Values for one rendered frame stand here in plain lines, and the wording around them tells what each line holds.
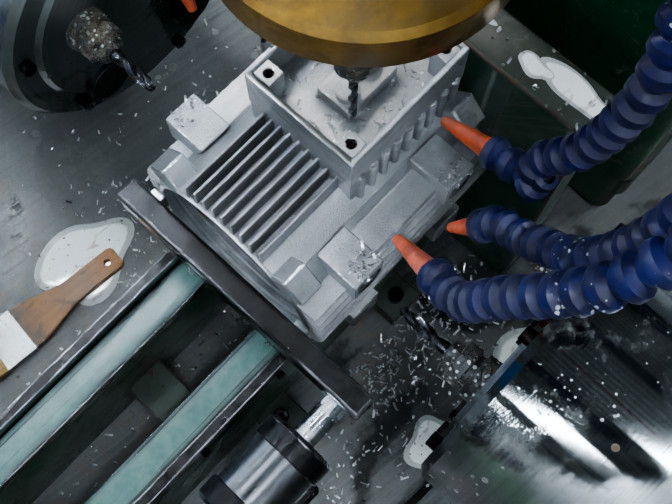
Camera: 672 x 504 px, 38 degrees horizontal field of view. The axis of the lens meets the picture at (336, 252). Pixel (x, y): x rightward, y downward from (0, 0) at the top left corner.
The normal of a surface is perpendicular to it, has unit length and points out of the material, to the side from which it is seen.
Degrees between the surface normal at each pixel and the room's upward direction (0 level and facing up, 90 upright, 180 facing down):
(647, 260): 45
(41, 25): 66
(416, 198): 0
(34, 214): 0
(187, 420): 0
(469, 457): 58
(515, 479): 51
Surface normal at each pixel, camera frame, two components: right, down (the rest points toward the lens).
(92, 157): 0.00, -0.29
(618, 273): -0.75, -0.18
